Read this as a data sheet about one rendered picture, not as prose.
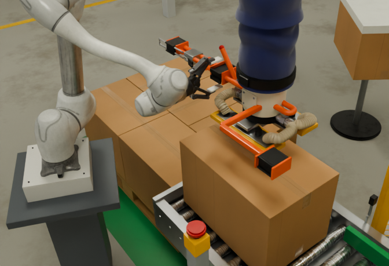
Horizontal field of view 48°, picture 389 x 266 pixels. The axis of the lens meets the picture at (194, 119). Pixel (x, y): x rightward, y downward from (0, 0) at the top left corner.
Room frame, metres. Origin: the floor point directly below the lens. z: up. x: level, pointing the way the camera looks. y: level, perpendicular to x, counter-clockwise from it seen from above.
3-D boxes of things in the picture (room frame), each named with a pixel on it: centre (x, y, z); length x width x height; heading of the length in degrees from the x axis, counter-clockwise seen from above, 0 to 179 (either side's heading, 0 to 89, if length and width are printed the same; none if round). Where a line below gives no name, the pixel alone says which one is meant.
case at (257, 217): (1.47, -0.26, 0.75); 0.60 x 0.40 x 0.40; 34
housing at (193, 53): (1.84, -0.01, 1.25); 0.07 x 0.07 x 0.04; 36
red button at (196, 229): (1.01, 0.01, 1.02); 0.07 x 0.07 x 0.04
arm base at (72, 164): (1.60, 0.65, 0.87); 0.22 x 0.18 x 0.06; 14
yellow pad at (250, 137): (1.41, -0.21, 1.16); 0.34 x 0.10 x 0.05; 36
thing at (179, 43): (1.96, 0.06, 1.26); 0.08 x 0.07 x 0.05; 36
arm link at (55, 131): (1.62, 0.65, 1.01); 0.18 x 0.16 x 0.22; 161
